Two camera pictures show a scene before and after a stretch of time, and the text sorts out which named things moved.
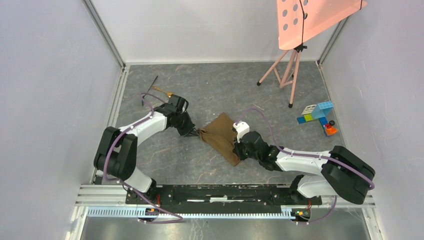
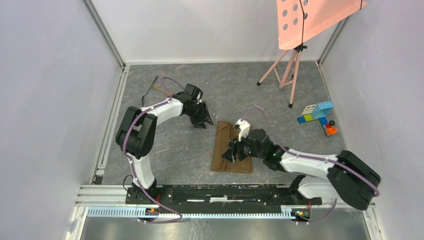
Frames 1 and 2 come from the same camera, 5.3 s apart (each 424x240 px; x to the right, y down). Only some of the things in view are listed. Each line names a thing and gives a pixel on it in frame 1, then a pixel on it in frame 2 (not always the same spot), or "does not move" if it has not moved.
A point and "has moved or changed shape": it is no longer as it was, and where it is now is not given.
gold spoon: [169, 93] does not move
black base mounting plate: [219, 198] does not move
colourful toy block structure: [320, 111] does not move
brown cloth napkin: [219, 134] has moved or changed shape
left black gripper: [190, 130] → [205, 115]
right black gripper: [237, 150] does not move
